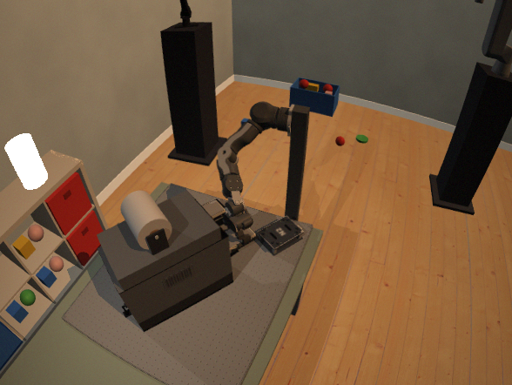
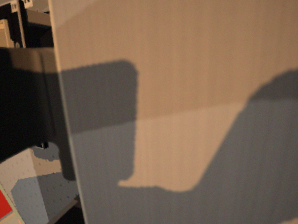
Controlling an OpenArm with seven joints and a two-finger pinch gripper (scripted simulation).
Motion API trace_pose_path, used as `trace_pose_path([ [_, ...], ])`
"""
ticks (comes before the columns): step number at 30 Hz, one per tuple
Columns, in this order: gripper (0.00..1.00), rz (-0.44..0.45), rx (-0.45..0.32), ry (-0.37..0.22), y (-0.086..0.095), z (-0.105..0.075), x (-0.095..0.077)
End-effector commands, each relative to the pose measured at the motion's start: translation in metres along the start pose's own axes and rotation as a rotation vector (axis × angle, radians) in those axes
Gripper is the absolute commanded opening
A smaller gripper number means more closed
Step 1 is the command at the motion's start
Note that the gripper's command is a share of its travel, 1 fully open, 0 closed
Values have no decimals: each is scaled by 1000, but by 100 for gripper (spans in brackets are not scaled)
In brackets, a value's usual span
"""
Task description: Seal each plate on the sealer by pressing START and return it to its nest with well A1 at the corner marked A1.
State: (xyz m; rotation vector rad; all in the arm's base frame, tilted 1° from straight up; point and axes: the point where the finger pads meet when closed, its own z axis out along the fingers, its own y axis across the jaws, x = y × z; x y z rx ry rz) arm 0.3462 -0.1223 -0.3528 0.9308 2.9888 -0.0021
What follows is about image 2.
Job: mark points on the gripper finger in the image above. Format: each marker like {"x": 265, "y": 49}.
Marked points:
{"x": 31, "y": 105}

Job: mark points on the small cream label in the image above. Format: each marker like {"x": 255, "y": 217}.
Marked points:
{"x": 28, "y": 3}

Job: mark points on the black rectangular frame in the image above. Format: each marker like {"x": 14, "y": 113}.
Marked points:
{"x": 39, "y": 31}

